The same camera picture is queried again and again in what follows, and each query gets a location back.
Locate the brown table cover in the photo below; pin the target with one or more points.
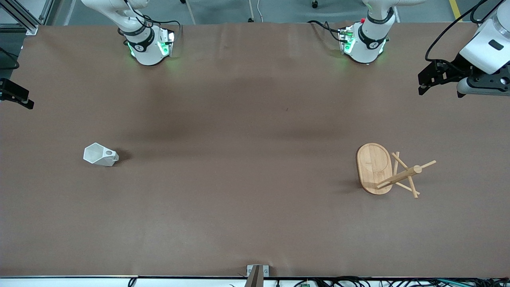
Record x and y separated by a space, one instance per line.
255 199

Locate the aluminium profile frame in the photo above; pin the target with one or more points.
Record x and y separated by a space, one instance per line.
24 18

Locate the white faceted cup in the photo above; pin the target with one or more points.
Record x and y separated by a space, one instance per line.
99 156

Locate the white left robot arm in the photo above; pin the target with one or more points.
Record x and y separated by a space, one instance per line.
370 44

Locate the grey metal camera bracket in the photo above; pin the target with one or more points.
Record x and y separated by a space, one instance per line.
257 275

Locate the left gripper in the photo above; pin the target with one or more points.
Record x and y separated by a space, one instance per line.
458 67

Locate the wooden cup rack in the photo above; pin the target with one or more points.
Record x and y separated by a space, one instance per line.
374 167

